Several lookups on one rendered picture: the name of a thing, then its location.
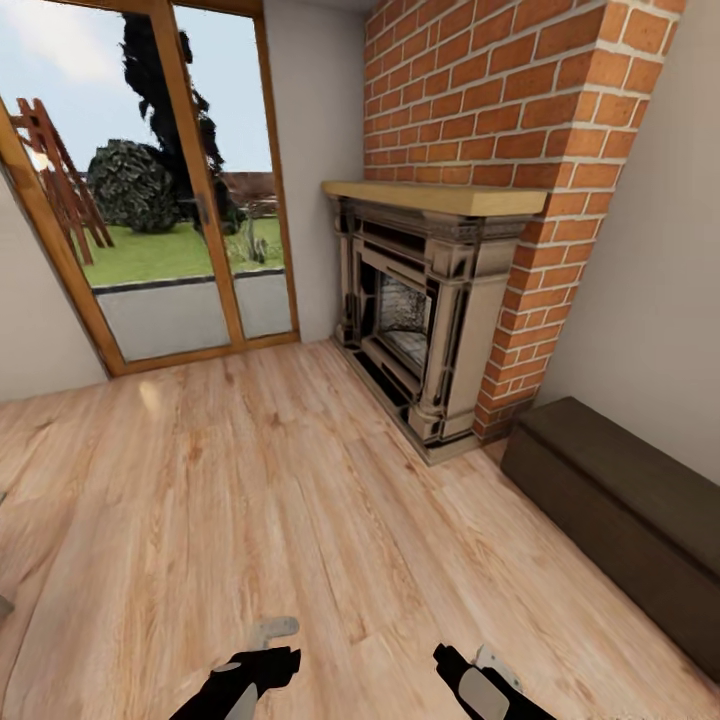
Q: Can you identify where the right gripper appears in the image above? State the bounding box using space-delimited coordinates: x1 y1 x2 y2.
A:
433 643 472 705

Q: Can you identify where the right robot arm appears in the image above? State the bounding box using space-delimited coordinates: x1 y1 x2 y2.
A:
433 643 555 720

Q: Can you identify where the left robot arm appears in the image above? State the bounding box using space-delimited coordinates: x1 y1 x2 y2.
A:
168 616 301 720

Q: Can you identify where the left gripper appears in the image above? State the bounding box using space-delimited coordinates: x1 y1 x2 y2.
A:
231 646 301 699

